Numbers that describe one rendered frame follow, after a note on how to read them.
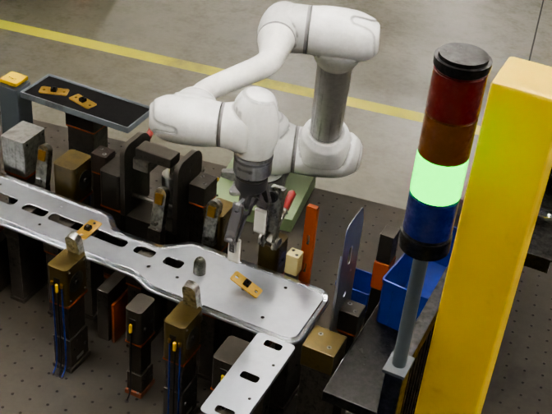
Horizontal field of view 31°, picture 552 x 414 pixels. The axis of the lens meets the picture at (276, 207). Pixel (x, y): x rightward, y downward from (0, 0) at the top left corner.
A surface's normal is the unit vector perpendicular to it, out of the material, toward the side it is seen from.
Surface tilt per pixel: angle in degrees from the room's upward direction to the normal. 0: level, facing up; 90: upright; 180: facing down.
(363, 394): 0
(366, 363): 0
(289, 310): 0
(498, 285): 90
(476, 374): 90
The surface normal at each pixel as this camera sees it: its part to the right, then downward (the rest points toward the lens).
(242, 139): -0.18, 0.58
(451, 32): 0.08, -0.81
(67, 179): -0.43, 0.49
